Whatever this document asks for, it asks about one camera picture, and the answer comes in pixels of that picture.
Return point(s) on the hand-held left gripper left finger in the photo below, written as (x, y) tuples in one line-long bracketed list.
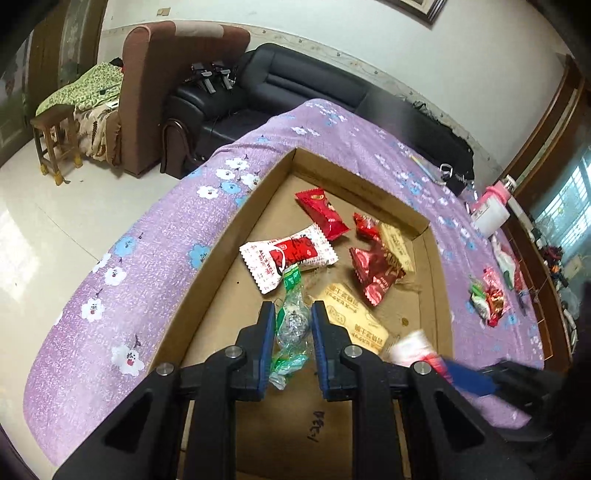
[(267, 355)]

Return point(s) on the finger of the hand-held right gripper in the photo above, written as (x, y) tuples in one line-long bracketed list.
[(466, 377), (512, 369)]

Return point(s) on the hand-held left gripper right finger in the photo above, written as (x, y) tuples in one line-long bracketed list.
[(323, 360)]

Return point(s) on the green clear candy wrapper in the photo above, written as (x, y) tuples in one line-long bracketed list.
[(291, 323)]

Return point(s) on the square yellow biscuit packet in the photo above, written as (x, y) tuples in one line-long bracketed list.
[(355, 323)]

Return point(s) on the white packet with red print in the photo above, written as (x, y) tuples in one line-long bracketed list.
[(411, 346)]

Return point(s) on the cardboard box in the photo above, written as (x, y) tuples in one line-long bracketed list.
[(231, 300)]

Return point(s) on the white and red snack packet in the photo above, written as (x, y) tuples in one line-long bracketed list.
[(277, 258)]

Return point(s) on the large dark red snack packet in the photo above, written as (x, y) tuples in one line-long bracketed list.
[(376, 274)]

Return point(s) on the long yellow biscuit packet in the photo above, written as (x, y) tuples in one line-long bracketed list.
[(398, 244)]

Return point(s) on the small red candy packet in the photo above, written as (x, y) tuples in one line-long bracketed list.
[(367, 227)]

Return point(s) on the red candy packet with face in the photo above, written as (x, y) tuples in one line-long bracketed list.
[(321, 212)]

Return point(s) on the white and green snack packet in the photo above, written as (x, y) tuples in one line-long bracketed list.
[(480, 305)]

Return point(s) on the wooden cabinet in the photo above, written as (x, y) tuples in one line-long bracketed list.
[(554, 300)]

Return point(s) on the green striped snack packet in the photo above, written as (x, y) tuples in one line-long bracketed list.
[(475, 290)]

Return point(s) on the pink cartoon snack packet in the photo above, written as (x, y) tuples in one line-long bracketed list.
[(493, 278)]

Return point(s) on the red plastic bag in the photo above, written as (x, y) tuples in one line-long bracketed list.
[(518, 274)]

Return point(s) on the white and green cloth bag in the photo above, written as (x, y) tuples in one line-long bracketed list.
[(503, 261)]

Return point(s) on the white plastic jar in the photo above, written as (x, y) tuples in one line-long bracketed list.
[(491, 219)]

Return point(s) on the window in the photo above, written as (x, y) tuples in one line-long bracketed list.
[(568, 207)]

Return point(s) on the pink bottle with metal cap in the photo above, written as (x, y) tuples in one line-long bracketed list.
[(498, 189)]

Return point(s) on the green and yellow cloth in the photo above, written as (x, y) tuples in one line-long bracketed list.
[(425, 167)]

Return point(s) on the black leather sofa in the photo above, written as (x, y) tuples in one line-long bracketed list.
[(277, 83)]

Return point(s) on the beige floral blanket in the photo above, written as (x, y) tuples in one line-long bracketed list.
[(97, 131)]

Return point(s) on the black metal gadget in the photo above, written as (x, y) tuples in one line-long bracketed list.
[(210, 76)]

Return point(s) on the brown armchair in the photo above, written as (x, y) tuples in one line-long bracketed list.
[(147, 92)]

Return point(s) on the wooden stool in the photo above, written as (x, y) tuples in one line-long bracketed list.
[(55, 138)]

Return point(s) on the green floral blanket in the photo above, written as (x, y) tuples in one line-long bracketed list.
[(87, 85)]

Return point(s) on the black camera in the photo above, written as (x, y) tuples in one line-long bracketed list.
[(457, 177)]

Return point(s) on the wooden door frame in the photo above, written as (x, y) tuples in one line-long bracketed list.
[(545, 138)]

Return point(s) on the framed wall picture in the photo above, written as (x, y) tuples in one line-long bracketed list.
[(415, 7)]

